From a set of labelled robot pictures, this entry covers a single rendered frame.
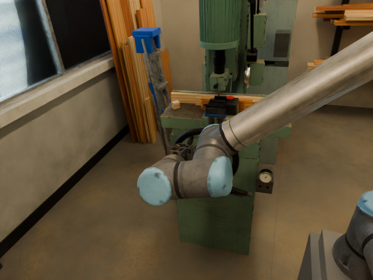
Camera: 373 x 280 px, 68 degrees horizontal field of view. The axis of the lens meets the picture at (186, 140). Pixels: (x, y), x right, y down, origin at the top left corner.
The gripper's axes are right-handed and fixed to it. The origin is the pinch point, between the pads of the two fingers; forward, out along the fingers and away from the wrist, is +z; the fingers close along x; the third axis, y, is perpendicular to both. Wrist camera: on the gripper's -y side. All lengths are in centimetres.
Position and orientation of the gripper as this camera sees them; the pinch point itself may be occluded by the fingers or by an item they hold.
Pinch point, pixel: (192, 158)
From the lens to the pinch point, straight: 98.9
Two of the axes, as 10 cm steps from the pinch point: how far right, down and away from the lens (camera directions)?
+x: -9.6, -0.8, 2.7
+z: 2.8, -1.9, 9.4
